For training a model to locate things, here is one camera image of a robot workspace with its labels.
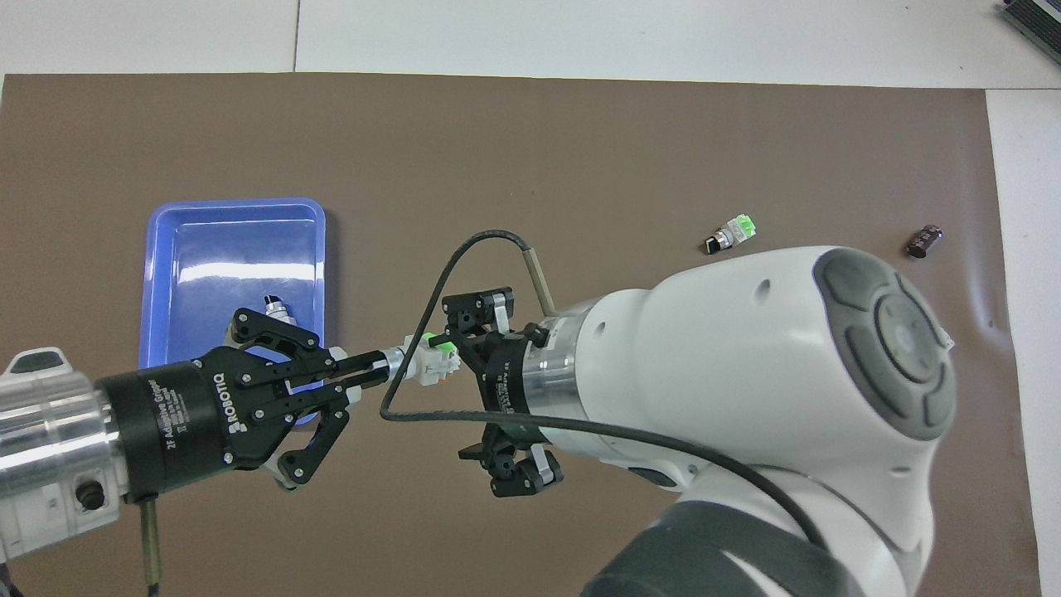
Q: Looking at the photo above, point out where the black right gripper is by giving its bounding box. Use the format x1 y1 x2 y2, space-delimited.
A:
442 287 564 498

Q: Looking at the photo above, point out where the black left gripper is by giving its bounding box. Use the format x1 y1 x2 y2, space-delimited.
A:
95 307 390 502

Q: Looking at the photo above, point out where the selector switch white body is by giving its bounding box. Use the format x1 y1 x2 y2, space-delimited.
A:
385 332 462 389

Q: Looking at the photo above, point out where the blue plastic tray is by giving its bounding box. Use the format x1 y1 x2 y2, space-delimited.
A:
137 197 327 429

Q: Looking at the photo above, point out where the brown table mat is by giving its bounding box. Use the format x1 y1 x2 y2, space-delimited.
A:
0 73 1044 597

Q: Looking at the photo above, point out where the dark brown terminal block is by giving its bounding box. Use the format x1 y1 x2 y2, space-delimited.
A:
905 223 945 260

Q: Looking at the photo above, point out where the grey ridged device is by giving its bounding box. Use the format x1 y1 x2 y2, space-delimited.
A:
999 0 1061 61

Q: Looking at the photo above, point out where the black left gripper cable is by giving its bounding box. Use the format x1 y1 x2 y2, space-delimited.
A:
139 496 163 597

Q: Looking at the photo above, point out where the selector switch green base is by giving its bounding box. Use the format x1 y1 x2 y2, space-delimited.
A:
703 214 759 256

